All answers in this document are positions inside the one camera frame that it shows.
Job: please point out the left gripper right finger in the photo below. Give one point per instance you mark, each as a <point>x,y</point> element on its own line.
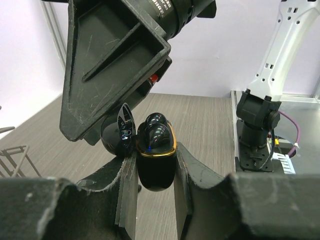
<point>243,206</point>

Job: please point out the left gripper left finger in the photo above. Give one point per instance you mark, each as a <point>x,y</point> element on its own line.
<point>101,206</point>

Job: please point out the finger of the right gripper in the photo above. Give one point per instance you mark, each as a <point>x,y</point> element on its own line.
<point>89,87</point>

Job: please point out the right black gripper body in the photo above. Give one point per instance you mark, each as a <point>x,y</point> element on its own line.
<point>143,51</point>

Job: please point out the glossy black charging case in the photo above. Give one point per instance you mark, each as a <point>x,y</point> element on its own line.
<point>152,160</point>

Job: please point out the black stem earbud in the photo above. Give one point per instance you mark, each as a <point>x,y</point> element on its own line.
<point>155,136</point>
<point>155,118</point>

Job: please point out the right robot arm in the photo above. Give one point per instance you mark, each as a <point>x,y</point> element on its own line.
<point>258,108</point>

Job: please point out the grey wire dish rack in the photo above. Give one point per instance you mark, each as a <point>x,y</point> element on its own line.
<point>16,156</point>

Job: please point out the white slotted cable duct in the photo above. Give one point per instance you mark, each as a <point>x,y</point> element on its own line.
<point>282,164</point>

